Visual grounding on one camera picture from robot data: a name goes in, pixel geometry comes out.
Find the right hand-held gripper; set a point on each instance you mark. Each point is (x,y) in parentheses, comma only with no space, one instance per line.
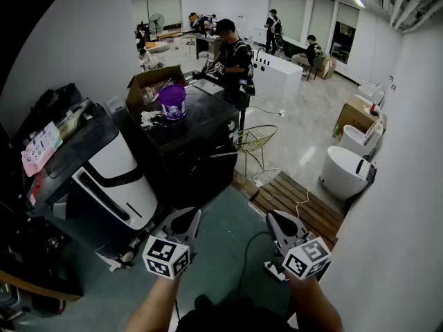
(306,258)

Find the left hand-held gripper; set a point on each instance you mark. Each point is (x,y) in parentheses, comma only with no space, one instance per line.
(166,256)

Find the dark round washing machine door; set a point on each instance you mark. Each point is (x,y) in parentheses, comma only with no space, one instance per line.
(207,175)

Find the person's right forearm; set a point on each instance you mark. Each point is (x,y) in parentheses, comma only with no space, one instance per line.
(311,306)

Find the person's left forearm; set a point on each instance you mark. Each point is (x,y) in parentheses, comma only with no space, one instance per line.
(152,306)

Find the cardboard box with items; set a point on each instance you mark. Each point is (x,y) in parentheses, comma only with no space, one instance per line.
(145,85)

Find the wooden slatted platform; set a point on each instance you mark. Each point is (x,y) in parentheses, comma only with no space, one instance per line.
(294,202)

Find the white and black appliance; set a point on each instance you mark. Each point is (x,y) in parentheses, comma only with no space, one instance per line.
(114,185)

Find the person's left shoe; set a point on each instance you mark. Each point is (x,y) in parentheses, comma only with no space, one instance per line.
(204,302)

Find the white cylindrical toilet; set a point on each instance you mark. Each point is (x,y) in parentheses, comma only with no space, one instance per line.
(341,171)

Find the person's black clothing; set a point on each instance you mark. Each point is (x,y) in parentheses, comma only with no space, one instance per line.
(235,318)

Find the white powder pile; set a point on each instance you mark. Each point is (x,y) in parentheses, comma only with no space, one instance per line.
(149,119)

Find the white floor socket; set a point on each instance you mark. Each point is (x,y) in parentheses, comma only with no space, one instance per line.
(281,112)

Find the white toilet with raised lid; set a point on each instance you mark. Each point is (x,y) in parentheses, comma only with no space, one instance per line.
(360,137)

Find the purple plastic bucket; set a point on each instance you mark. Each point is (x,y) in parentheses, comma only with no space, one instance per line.
(172,104)

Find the closed brown cardboard box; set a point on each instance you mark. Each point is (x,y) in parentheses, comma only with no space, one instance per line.
(327,67)
(356,114)

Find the small white box appliance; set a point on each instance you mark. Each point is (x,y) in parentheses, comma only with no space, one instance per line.
(115,105)

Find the black table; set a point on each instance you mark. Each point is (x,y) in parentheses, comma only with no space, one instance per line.
(225,93)

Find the metal rod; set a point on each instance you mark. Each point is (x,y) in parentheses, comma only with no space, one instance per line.
(167,83)

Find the white counter cabinet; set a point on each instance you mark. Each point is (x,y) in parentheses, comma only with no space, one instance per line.
(277,74)

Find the pink leaflet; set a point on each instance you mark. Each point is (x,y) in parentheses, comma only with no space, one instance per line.
(39,149)

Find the black backpack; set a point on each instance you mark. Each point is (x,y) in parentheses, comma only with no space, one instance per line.
(52,106)

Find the brown wooden desk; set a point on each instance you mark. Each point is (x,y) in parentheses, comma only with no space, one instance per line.
(204,45)

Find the orange cushion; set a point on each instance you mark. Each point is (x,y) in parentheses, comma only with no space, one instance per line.
(155,46)

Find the low wooden bench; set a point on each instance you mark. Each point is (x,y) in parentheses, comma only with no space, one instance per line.
(169,34)

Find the black standing fan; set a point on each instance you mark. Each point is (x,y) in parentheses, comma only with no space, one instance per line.
(156,21)

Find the ceiling light strip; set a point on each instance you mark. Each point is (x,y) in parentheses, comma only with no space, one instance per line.
(358,1)

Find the white ceiling pipes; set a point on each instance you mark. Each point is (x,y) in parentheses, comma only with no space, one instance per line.
(412,2)

